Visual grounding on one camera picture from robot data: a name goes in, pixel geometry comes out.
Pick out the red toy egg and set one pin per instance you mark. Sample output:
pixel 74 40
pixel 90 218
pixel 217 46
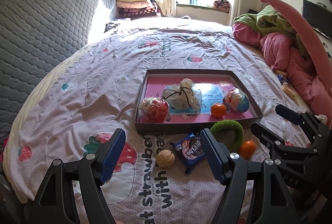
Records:
pixel 155 109

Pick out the patterned cushion on sill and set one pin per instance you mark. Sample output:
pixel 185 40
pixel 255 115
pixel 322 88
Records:
pixel 222 5

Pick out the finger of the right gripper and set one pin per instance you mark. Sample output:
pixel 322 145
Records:
pixel 269 138
pixel 310 124

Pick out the grey quilted headboard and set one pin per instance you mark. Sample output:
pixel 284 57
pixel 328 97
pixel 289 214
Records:
pixel 36 36

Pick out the blue cookie snack packet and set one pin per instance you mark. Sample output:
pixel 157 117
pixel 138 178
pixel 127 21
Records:
pixel 189 150

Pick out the white floral scrunchie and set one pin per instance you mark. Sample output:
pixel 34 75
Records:
pixel 322 118

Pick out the white drawstring mesh bag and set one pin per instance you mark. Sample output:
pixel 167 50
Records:
pixel 183 96

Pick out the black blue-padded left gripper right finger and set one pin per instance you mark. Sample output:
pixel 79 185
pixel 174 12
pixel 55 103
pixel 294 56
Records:
pixel 271 201

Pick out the blue wrapped toy egg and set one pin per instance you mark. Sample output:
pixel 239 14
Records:
pixel 236 100

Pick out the blue small snack packet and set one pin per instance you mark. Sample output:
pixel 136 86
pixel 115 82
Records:
pixel 282 79

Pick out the pink book in tray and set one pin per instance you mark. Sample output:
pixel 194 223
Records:
pixel 210 90

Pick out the pink pillow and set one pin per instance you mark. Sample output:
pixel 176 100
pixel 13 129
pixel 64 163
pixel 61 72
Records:
pixel 308 37

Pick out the black wall television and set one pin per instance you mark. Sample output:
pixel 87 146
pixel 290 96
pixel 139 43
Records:
pixel 318 16

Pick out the yellow snack packet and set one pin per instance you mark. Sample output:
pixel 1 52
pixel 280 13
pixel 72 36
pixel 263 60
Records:
pixel 285 87

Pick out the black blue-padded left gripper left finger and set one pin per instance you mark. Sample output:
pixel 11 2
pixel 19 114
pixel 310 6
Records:
pixel 55 200

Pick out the orange tangerine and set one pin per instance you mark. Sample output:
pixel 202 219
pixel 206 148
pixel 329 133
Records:
pixel 218 110
pixel 247 149

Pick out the green blanket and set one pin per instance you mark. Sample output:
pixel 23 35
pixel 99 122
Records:
pixel 269 20

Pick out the folded blankets stack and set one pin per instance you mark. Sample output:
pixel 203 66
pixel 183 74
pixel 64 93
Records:
pixel 136 9

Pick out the pink quilt pile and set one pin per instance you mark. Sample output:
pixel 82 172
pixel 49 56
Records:
pixel 280 55

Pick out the pink strawberry bed sheet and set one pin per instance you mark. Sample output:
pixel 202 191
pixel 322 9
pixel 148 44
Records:
pixel 82 101

